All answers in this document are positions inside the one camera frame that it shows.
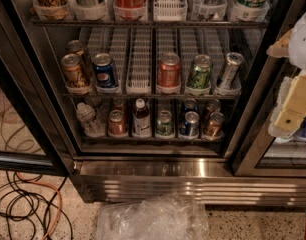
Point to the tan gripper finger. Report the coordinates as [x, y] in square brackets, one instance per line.
[290, 109]
[280, 48]

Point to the dark bottle with white cap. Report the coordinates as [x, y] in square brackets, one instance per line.
[141, 119]

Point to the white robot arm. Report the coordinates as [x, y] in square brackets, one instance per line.
[297, 44]

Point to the right glass fridge door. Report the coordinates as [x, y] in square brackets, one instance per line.
[253, 151]

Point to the glass fridge door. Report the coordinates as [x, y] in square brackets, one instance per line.
[253, 151]
[21, 80]

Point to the copper can bottom shelf rear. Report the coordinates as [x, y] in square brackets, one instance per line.
[213, 105]

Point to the copper can shelf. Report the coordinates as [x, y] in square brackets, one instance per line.
[214, 124]
[213, 105]

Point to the green can middle shelf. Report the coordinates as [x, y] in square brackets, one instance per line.
[200, 71]

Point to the copper can bottom shelf front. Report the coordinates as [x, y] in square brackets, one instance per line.
[214, 124]

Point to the blue can bottom shelf rear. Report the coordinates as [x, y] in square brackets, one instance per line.
[188, 105]

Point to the blue can shelf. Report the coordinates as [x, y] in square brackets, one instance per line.
[189, 125]
[188, 105]

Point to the blue can bottom shelf front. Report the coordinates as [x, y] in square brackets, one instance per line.
[189, 125]

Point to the red can middle shelf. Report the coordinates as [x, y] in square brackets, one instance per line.
[169, 70]

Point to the red can shelf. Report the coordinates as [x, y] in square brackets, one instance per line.
[169, 70]
[130, 10]

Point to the empty white tray top shelf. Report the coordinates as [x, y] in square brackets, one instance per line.
[170, 10]

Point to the green can bottom shelf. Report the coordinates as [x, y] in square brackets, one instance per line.
[164, 125]

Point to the red can top shelf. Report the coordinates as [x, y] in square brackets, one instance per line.
[130, 10]

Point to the orange can bottom shelf front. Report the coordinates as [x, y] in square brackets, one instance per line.
[117, 123]

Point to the gold can middle shelf rear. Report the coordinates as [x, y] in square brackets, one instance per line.
[77, 47]

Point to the gold can shelf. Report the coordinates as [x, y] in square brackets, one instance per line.
[77, 47]
[74, 71]
[51, 9]

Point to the clear plastic water bottle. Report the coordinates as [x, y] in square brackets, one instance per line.
[89, 120]

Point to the gold can middle shelf front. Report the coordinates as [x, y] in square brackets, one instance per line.
[74, 71]

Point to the gold can top shelf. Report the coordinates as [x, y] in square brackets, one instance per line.
[51, 9]

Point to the left glass fridge door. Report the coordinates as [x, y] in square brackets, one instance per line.
[21, 80]

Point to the silver slim can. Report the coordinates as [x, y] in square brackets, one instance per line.
[233, 62]

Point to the clear plastic bin with wrap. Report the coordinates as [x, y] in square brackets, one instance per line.
[168, 217]

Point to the blue pepsi can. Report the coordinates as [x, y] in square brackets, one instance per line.
[105, 71]

